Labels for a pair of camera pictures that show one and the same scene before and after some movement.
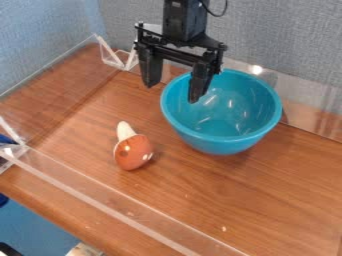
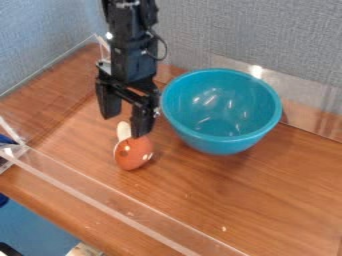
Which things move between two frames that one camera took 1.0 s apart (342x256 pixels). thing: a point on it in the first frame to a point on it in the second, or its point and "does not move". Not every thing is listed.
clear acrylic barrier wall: x=60 y=212 does not move
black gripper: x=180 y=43 to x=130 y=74
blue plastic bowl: x=230 y=120 does not move
